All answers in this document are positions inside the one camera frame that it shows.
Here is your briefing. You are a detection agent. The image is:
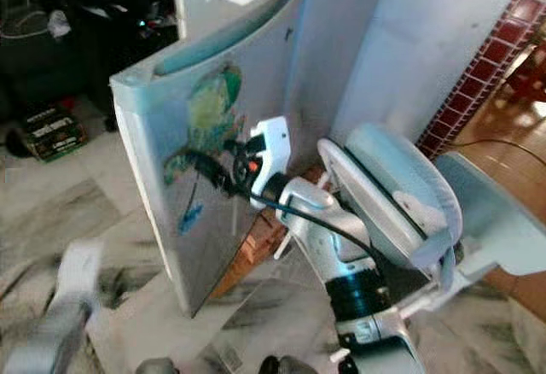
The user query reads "silver fridge door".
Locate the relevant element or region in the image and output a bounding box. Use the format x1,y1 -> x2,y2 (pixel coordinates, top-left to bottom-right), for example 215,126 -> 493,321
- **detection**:
109,0 -> 308,318

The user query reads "silver mini fridge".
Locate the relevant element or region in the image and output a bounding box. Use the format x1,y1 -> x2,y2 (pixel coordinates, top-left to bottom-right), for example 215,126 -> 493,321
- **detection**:
175,0 -> 535,149

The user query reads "green yellow fruit sticker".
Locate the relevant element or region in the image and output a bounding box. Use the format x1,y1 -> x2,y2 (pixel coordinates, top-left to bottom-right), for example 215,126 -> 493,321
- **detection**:
162,65 -> 245,235

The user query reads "blue baby bath tub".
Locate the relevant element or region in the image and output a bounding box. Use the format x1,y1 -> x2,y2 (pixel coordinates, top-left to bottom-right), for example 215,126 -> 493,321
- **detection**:
317,122 -> 467,278

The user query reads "grey robot right leg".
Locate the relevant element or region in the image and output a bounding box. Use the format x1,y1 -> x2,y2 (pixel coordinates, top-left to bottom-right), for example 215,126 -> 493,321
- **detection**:
260,355 -> 322,374

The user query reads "grey robot leg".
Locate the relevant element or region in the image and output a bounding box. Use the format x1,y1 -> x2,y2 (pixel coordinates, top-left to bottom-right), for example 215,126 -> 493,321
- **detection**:
136,357 -> 181,374
260,355 -> 322,374

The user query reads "grey robot left leg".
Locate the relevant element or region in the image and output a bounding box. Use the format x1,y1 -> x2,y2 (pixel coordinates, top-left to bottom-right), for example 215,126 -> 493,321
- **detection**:
136,357 -> 181,374

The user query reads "white crumpled tissue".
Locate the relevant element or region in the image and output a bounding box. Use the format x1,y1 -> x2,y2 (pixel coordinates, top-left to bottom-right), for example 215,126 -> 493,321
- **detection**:
49,11 -> 72,38

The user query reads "dark sofa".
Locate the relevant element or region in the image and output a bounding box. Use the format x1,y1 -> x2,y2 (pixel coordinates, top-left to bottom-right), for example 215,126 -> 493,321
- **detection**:
0,0 -> 71,128

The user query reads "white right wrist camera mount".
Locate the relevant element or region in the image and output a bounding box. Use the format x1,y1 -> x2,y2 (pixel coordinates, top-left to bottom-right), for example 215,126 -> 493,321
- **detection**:
243,116 -> 292,201

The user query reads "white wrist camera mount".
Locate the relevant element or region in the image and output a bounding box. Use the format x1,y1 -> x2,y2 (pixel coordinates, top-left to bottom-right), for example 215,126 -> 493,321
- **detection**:
243,116 -> 292,201
55,237 -> 105,303

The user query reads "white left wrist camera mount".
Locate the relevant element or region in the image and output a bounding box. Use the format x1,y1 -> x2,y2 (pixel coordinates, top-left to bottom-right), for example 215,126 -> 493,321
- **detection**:
55,237 -> 105,303

